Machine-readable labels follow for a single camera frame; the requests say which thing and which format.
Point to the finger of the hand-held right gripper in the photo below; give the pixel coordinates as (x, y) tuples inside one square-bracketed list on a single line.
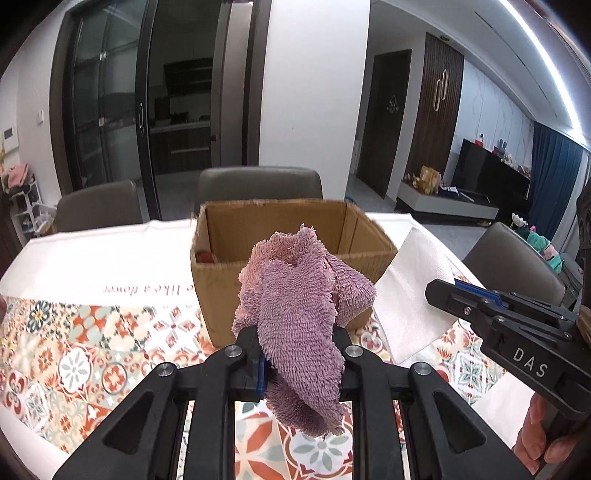
[(475, 288), (455, 300)]

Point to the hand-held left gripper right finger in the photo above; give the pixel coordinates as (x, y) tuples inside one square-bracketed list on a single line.
[(358, 369)]

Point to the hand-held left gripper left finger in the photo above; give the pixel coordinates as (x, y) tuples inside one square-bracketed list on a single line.
[(261, 376)]

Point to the mauve fluffy towel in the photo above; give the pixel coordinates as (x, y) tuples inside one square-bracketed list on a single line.
[(300, 314)]

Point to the cardboard box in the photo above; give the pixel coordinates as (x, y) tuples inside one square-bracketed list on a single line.
[(217, 295)]

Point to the person's right hand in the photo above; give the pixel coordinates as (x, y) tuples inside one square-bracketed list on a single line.
[(531, 434)]

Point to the white cloth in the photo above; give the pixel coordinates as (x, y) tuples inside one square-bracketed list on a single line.
[(415, 295)]

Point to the grey dining chair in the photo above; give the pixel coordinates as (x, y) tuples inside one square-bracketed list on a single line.
[(508, 258), (97, 203), (261, 184)]

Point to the teal floral bag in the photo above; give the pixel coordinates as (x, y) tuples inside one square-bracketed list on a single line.
[(542, 244)]

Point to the white television cabinet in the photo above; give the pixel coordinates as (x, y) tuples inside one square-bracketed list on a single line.
[(443, 204)]

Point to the black television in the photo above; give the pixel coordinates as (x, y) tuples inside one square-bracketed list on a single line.
[(494, 175)]

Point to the yellow box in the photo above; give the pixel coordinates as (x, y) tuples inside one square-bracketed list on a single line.
[(428, 178)]

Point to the blue curtain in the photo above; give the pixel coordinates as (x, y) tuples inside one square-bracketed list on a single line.
[(554, 184)]

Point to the red fabric piece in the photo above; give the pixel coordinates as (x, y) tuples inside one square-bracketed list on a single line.
[(205, 256)]

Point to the dark hallway door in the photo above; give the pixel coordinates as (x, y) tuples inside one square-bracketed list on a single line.
[(388, 115)]

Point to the patterned floral tablecloth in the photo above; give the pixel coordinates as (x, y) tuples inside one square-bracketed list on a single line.
[(92, 258)]

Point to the kitchen counter cabinet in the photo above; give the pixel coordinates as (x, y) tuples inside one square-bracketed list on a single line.
[(180, 145)]

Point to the white shoe rack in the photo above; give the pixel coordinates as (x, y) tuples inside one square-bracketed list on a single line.
[(25, 205)]

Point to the pink bag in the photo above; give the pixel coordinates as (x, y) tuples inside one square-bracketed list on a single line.
[(18, 174)]

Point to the sliding glass door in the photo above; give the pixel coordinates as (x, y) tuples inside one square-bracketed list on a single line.
[(106, 92)]

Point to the slatted wooden wall panel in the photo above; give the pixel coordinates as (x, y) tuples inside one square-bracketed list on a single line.
[(422, 129)]

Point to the gold wall ornament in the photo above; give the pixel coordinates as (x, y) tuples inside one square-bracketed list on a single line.
[(441, 90)]

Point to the wall intercom panel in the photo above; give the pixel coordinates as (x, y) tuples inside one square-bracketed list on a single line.
[(9, 138)]

